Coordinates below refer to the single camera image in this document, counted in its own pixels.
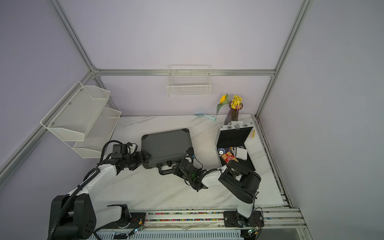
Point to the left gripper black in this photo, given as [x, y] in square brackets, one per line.
[140, 160]

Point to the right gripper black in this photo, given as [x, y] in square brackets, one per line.
[178, 170]

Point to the dark grey poker case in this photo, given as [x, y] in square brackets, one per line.
[167, 148]

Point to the silver aluminium poker case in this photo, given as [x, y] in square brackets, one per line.
[234, 135]

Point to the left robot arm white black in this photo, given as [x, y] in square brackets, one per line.
[74, 217]

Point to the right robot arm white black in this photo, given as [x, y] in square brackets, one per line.
[241, 181]

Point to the blue dealer chip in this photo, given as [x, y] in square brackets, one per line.
[221, 151]

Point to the red playing card box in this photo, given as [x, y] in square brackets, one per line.
[228, 156]

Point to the white card deck box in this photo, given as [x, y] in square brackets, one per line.
[241, 153]

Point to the light blue plastic tool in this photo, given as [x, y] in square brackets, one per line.
[206, 116]

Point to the purple glass vase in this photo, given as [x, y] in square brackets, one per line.
[233, 115]

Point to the white mesh two-tier shelf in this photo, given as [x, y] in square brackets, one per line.
[82, 120]

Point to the yellow sunflower with leaf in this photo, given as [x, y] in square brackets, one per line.
[223, 101]

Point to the yellow flower bunch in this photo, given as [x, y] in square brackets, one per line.
[236, 103]

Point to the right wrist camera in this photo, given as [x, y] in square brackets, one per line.
[190, 156]

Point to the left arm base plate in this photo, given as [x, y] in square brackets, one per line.
[133, 221]

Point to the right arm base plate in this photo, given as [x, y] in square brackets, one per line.
[234, 219]

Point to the white wire wall basket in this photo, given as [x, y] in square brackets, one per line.
[189, 80]

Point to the aluminium frame rail structure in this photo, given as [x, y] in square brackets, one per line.
[22, 153]

